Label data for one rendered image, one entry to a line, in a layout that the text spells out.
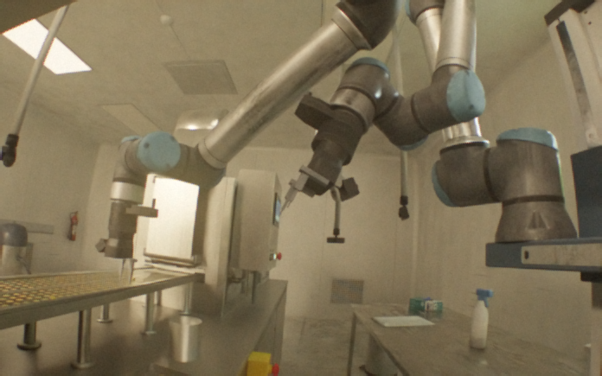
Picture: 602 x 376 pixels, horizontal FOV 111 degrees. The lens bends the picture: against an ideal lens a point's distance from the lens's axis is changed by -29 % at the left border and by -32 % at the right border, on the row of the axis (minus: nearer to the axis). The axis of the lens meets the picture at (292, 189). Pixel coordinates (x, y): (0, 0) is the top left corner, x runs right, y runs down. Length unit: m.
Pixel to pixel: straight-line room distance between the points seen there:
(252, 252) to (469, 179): 0.80
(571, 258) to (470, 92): 0.35
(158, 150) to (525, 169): 0.81
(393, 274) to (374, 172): 1.69
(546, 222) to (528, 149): 0.17
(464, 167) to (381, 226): 3.98
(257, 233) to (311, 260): 3.46
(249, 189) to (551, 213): 0.99
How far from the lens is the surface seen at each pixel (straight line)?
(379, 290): 4.77
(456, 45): 0.67
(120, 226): 0.75
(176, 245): 1.11
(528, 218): 0.72
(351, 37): 0.57
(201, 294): 1.16
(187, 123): 1.31
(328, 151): 0.47
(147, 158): 0.64
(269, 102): 0.60
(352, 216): 4.66
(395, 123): 0.61
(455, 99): 0.54
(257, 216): 1.15
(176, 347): 0.72
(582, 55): 0.96
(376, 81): 0.58
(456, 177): 0.82
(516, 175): 0.75
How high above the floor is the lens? 1.09
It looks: 11 degrees up
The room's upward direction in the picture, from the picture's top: 5 degrees clockwise
